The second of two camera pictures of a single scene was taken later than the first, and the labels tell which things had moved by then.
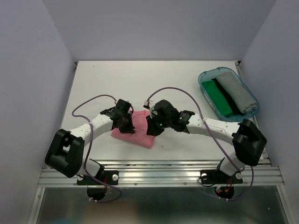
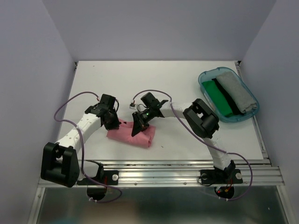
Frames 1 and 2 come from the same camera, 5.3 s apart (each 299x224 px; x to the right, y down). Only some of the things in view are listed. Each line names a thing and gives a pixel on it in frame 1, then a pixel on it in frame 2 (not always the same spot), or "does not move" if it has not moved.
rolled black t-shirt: (235, 108) does not move
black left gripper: (129, 128) to (115, 125)
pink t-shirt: (140, 137) does not move
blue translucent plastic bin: (229, 95) does not move
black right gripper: (152, 130) to (139, 124)
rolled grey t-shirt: (242, 100) does not move
